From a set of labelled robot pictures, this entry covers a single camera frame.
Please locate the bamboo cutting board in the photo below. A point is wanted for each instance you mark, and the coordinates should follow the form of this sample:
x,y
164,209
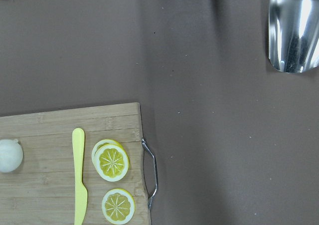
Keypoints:
x,y
41,190

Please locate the stacked lemon slice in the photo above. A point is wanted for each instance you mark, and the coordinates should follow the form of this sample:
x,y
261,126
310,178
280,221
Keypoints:
x,y
111,162
100,144

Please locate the yellow plastic knife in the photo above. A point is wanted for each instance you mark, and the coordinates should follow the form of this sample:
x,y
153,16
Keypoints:
x,y
81,194

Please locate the top stacked lemon slice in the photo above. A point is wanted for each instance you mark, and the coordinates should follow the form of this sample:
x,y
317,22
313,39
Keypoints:
x,y
111,162

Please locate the lower stacked lemon slice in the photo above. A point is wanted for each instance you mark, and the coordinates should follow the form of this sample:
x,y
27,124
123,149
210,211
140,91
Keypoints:
x,y
100,144

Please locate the white steamed bun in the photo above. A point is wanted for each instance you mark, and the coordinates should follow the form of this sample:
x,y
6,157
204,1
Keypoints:
x,y
11,155

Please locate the steel scoop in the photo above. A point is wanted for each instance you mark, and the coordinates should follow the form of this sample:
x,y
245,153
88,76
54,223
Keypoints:
x,y
294,35

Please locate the single lemon slice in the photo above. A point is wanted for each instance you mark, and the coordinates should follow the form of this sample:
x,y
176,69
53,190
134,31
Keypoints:
x,y
118,206

